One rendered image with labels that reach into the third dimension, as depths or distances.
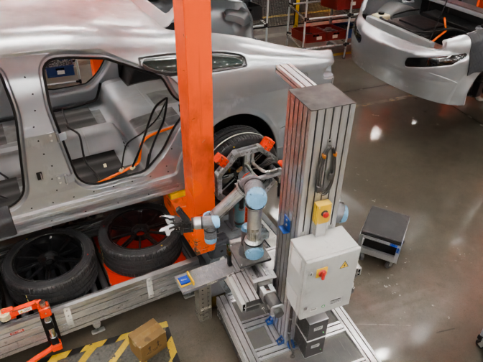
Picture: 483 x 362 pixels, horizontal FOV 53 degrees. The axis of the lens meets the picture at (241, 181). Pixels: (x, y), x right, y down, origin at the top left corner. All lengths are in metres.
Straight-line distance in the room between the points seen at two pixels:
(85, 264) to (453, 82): 3.99
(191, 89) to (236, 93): 0.86
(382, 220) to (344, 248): 1.70
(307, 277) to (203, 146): 1.06
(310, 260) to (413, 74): 3.32
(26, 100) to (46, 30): 0.48
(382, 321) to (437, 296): 0.58
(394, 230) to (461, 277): 0.71
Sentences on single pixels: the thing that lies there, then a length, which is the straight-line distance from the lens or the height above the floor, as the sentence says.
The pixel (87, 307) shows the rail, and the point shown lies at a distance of 3.72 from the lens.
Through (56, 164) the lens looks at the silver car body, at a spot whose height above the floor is 1.24.
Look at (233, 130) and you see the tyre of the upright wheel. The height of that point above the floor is 1.18.
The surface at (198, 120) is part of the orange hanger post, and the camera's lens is 2.98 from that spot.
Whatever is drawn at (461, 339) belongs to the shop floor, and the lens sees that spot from 4.18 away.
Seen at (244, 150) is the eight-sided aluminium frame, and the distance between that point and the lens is 3.68.
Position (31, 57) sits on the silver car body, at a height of 1.93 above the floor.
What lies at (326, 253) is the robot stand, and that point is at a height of 1.23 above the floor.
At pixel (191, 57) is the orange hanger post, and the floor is 2.05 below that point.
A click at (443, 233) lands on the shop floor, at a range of 5.03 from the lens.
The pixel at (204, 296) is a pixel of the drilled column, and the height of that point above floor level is 0.27.
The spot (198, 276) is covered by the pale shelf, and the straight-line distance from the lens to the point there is 3.60.
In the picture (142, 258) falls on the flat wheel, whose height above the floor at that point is 0.47.
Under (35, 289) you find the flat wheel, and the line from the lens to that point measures 3.70.
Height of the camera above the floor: 3.08
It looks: 36 degrees down
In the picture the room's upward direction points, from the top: 1 degrees clockwise
